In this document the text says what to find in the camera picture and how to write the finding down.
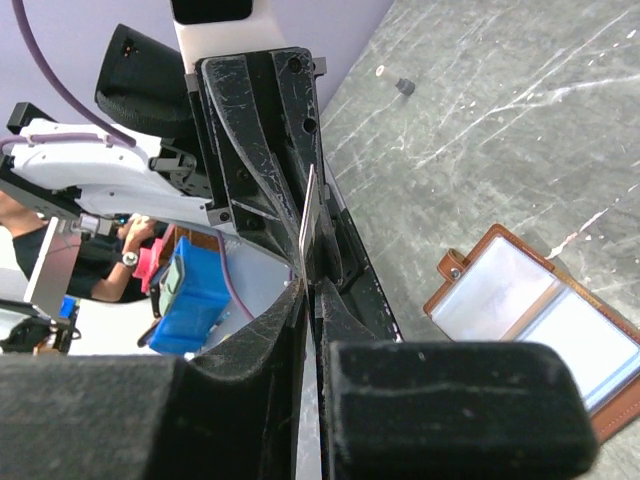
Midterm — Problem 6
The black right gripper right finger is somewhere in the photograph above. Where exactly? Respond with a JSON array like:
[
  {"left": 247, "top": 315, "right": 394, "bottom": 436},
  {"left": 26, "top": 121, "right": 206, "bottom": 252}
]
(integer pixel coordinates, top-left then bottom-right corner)
[{"left": 314, "top": 277, "right": 599, "bottom": 480}]

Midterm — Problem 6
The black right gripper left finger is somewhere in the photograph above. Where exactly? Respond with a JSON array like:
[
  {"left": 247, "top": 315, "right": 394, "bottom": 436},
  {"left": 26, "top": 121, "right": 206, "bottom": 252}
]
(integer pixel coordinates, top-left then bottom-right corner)
[{"left": 1, "top": 281, "right": 304, "bottom": 479}]

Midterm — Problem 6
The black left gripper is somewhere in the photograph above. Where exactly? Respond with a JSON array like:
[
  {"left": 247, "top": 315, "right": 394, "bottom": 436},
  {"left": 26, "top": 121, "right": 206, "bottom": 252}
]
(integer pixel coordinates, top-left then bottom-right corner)
[{"left": 94, "top": 24, "right": 363, "bottom": 293}]

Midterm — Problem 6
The black VIP card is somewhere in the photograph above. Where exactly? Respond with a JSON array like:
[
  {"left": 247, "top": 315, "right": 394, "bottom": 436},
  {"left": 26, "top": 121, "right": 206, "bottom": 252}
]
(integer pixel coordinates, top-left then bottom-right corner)
[{"left": 298, "top": 165, "right": 320, "bottom": 283}]

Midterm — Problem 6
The brown leather card holder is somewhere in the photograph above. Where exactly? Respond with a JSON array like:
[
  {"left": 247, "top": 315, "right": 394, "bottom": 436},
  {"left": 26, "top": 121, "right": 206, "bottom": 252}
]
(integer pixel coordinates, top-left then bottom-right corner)
[{"left": 423, "top": 224, "right": 639, "bottom": 442}]

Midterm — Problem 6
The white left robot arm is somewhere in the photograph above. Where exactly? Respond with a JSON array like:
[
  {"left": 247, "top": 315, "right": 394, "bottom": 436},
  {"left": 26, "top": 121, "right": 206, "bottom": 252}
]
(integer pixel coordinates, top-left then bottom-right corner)
[{"left": 1, "top": 24, "right": 350, "bottom": 286}]

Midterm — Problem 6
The blue plastic box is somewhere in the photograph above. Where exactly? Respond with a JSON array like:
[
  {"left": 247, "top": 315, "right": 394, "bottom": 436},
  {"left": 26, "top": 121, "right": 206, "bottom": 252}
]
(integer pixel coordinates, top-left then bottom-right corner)
[{"left": 148, "top": 237, "right": 231, "bottom": 355}]

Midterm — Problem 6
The small dark screw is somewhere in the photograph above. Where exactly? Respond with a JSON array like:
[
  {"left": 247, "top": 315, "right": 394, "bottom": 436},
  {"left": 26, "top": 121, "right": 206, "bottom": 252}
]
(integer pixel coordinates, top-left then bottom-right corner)
[{"left": 395, "top": 78, "right": 416, "bottom": 97}]

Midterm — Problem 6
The person in black shirt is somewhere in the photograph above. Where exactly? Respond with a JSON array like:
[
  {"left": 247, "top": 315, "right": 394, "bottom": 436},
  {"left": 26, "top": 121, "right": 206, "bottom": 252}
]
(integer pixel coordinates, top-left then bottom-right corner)
[{"left": 0, "top": 189, "right": 166, "bottom": 304}]

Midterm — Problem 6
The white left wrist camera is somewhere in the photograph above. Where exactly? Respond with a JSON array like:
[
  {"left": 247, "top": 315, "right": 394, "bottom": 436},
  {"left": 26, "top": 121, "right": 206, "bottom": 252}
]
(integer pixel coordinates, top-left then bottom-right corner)
[{"left": 170, "top": 0, "right": 287, "bottom": 74}]

